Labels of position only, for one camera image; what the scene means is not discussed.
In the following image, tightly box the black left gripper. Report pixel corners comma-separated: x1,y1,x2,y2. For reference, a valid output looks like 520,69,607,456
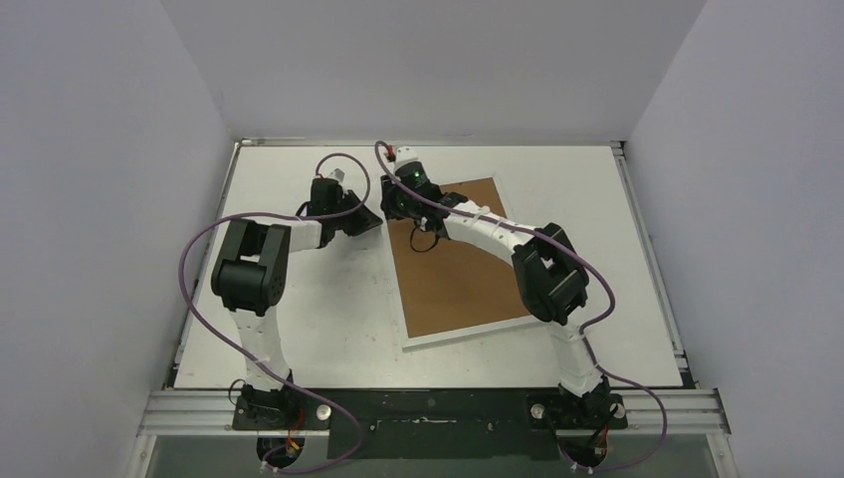
331,190,384,238

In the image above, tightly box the white picture frame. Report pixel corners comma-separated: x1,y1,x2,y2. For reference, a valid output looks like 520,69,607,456
380,172,548,351

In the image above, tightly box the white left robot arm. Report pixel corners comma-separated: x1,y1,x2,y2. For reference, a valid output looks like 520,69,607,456
211,169,383,429

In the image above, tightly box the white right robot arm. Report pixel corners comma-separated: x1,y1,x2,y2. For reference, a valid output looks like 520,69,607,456
380,147,603,427

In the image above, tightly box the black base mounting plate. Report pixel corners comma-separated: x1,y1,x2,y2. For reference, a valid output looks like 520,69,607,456
231,387,628,468

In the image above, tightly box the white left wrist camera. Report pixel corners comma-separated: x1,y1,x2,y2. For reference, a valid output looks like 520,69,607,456
326,168,345,183

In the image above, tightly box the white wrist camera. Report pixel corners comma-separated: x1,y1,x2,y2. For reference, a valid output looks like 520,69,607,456
387,145,422,177
326,168,345,183

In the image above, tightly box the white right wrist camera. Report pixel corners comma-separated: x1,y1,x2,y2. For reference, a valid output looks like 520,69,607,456
387,145,422,177

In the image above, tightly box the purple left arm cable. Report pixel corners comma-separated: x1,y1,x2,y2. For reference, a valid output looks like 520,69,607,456
177,152,374,478

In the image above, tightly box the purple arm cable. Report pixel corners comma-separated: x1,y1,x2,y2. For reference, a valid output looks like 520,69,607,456
372,139,670,475
177,152,374,478

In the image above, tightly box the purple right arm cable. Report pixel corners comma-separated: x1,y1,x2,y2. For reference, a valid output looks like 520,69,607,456
372,139,670,475

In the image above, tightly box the aluminium table front rail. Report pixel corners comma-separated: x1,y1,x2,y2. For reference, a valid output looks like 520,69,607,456
138,388,731,437

